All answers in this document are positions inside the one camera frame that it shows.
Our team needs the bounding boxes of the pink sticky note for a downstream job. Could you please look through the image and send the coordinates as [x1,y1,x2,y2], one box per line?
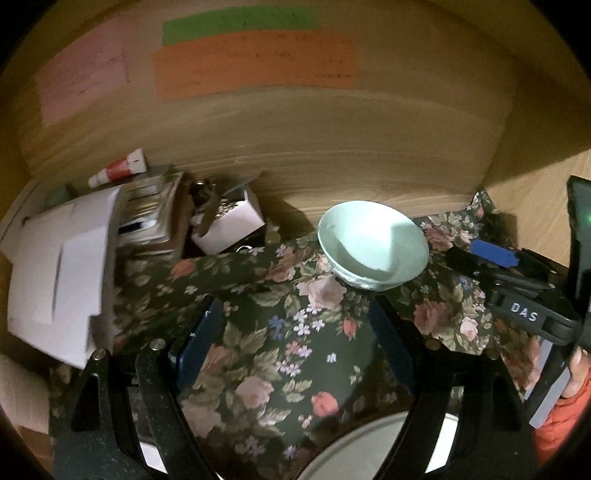
[34,18,131,126]

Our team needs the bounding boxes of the red and white tube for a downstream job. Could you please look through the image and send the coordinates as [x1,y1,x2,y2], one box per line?
[88,149,149,188]

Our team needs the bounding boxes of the green sticky note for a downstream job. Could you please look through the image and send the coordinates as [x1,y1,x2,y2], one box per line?
[161,6,320,46]

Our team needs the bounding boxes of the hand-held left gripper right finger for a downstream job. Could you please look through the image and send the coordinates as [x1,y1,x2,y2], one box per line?
[367,293,540,480]

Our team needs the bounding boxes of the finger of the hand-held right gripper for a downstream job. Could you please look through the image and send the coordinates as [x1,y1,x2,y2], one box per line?
[471,239,566,289]
[445,246,546,297]

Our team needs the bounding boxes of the pale green bowl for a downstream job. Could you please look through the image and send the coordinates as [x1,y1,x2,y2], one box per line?
[318,200,430,292]

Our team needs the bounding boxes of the small white open box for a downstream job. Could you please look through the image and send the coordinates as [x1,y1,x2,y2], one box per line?
[191,185,267,256]

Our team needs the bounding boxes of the large white plate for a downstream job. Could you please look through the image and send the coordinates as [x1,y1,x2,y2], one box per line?
[139,411,460,480]

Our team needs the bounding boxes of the orange sticky note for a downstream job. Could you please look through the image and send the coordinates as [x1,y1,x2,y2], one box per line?
[151,30,361,101]

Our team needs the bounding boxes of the person's right hand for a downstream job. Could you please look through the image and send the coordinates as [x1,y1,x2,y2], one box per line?
[561,346,591,400]

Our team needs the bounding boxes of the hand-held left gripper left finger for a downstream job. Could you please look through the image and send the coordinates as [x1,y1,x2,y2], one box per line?
[53,298,228,480]

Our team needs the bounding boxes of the stack of white papers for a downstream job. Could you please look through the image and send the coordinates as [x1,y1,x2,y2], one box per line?
[7,188,122,367]

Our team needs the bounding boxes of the stack of books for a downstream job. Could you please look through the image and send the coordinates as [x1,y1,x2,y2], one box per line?
[117,172,188,257]

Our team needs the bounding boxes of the dark floral tablecloth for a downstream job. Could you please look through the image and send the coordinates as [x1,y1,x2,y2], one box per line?
[48,189,546,480]

